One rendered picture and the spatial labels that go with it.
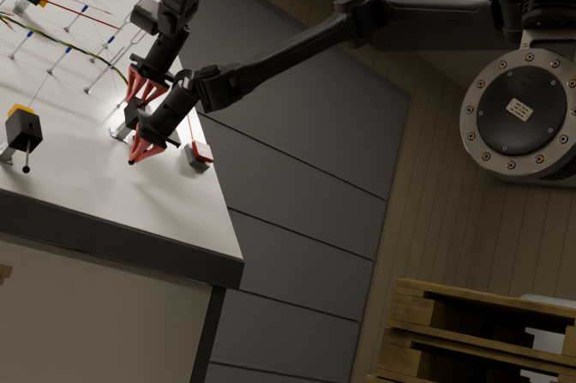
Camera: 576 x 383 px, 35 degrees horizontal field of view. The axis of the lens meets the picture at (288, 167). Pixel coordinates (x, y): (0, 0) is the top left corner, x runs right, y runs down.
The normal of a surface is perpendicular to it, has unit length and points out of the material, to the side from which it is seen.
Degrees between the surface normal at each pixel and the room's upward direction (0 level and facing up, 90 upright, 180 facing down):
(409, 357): 90
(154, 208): 49
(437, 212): 90
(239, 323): 90
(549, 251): 90
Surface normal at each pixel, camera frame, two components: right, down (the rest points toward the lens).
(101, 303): 0.69, 0.04
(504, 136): -0.60, -0.27
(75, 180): 0.67, -0.60
